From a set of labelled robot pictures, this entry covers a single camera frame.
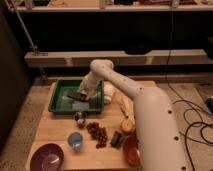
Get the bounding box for dark blackboard eraser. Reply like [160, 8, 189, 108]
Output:
[67, 91, 87, 101]

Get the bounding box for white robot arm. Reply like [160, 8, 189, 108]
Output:
[79, 59, 187, 171]

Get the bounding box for small dark green block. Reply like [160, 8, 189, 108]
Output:
[110, 131, 123, 148]

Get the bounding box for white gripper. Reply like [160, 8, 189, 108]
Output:
[78, 80, 96, 98]

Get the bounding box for purple bowl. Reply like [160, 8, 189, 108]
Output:
[30, 143, 64, 171]

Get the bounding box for light blue cup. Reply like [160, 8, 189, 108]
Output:
[68, 132, 83, 150]

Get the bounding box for white rolled towel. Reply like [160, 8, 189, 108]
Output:
[104, 84, 115, 104]

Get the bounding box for metal diagonal pole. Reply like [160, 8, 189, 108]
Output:
[7, 0, 48, 81]

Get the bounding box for orange brown bowl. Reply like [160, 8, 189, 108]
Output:
[122, 135, 140, 167]

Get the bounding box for black floor cable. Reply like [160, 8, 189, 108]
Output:
[165, 76, 213, 171]

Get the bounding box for grey shelf beam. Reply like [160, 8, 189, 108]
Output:
[25, 49, 213, 68]

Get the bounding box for green plastic tray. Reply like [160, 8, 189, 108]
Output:
[48, 78, 104, 115]

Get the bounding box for grey cloth pieces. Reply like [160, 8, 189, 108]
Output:
[72, 101, 90, 110]

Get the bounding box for bunch of dark grapes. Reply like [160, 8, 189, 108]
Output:
[86, 122, 108, 149]

